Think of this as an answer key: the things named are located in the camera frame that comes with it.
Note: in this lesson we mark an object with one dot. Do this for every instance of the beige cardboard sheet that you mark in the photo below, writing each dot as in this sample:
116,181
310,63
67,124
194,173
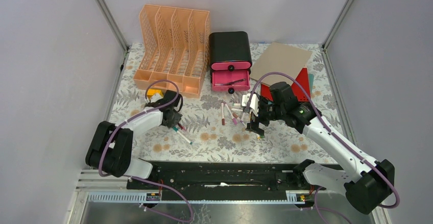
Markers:
278,57

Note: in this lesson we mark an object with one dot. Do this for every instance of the teal folder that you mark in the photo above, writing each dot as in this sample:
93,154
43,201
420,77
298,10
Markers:
310,81

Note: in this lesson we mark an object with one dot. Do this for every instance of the maroon pen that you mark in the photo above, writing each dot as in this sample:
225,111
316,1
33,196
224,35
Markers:
182,127

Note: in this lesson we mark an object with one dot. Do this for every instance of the black drawer cabinet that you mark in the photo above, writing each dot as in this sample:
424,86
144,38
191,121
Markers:
230,47

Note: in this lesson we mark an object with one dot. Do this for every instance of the peach plastic file organizer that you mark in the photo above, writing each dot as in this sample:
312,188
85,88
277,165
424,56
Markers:
176,42

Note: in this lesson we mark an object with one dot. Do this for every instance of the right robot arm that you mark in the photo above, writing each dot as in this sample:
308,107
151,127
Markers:
364,181

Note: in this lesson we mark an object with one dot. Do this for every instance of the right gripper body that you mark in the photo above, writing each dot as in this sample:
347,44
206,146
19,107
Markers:
268,112

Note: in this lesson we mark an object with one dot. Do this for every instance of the pink top drawer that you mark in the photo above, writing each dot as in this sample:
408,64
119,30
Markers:
230,65

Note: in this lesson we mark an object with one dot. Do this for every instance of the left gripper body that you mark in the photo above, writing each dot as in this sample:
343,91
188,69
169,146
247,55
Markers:
175,118

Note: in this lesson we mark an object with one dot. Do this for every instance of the pink drawer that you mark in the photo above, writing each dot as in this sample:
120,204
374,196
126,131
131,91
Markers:
224,76
230,65

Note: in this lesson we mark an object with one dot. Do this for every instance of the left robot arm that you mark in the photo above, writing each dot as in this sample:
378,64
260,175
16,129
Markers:
110,150

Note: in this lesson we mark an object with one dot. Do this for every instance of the teal cap white marker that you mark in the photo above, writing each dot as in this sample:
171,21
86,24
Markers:
182,135

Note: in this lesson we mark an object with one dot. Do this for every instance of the yellow plastic block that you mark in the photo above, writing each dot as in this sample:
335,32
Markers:
154,93

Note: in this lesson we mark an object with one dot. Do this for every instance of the pink cap white marker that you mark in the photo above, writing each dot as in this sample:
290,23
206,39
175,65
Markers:
231,114

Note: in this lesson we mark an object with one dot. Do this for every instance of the black mounting rail base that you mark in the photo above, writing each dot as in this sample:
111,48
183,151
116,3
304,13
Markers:
216,181

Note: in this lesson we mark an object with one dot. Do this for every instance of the purple gel pen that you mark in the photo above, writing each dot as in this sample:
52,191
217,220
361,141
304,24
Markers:
231,83

